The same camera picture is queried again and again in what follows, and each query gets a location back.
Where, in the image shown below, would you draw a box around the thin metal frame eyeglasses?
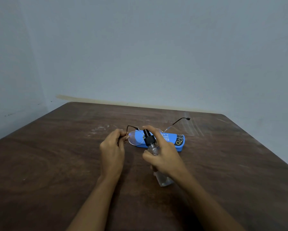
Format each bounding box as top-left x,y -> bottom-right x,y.
119,117 -> 191,146

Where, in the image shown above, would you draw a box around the person's left forearm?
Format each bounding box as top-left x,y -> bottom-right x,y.
67,175 -> 122,231

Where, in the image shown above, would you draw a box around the person's right hand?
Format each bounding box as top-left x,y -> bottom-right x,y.
142,125 -> 188,178

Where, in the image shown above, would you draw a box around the blue eyeglasses case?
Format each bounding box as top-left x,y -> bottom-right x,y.
135,133 -> 185,152

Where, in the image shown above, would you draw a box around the person's right forearm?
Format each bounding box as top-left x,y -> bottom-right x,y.
176,169 -> 246,231

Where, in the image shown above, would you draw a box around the clear spray bottle black nozzle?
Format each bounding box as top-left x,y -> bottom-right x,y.
143,129 -> 174,187

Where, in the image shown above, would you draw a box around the person's left hand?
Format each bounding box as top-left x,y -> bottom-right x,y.
99,129 -> 130,179

